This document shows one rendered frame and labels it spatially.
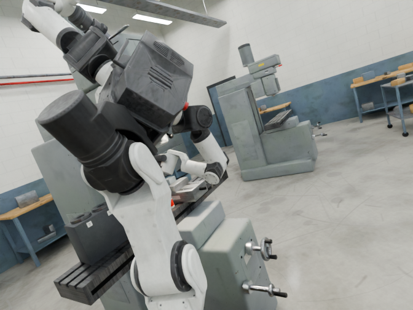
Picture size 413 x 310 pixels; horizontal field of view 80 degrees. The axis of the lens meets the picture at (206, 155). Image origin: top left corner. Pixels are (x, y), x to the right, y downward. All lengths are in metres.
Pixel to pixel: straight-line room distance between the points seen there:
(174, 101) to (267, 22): 7.24
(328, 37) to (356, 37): 0.63
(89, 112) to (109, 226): 0.76
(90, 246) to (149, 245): 0.52
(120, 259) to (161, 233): 0.50
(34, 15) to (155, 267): 0.90
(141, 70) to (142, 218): 0.42
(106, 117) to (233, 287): 1.09
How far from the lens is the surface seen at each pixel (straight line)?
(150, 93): 0.74
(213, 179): 1.13
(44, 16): 1.08
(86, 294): 1.14
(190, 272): 0.77
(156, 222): 0.71
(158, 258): 0.76
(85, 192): 1.71
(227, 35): 8.32
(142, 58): 0.81
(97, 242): 1.25
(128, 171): 0.64
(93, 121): 0.60
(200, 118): 0.96
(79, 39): 1.02
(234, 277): 1.37
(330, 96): 7.59
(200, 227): 1.37
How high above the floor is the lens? 1.43
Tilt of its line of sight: 10 degrees down
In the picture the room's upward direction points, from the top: 19 degrees counter-clockwise
